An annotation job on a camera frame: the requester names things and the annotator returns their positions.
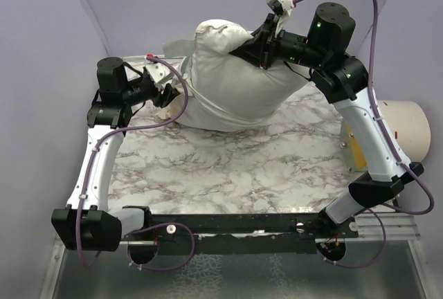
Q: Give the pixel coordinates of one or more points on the grey pillowcase with cream trim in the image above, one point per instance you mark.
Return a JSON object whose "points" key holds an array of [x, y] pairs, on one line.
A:
{"points": [[198, 114]]}

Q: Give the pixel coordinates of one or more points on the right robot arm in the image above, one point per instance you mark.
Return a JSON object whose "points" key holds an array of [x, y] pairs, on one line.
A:
{"points": [[343, 80]]}

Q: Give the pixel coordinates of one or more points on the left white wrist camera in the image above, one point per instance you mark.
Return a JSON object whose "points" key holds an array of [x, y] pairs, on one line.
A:
{"points": [[160, 74]]}

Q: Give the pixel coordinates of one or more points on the white cylindrical bin orange base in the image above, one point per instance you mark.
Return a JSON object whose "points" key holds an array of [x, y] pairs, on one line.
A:
{"points": [[409, 126]]}

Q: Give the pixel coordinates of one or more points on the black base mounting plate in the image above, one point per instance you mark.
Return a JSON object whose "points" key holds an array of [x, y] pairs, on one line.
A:
{"points": [[226, 234]]}

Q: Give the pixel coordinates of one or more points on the white pillow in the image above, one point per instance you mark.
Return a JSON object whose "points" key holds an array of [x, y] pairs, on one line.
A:
{"points": [[233, 85]]}

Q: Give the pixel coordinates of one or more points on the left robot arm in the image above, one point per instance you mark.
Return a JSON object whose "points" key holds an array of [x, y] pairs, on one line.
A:
{"points": [[85, 223]]}

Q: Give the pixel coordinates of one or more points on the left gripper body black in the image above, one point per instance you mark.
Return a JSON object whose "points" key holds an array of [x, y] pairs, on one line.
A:
{"points": [[140, 91]]}

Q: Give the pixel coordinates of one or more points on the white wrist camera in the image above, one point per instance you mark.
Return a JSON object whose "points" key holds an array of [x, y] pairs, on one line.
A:
{"points": [[282, 9], [160, 74]]}

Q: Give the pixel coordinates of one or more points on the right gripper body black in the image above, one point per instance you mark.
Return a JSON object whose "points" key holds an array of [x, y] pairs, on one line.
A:
{"points": [[288, 47]]}

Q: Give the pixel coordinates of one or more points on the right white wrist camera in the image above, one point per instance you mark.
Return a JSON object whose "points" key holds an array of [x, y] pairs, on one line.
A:
{"points": [[282, 9]]}

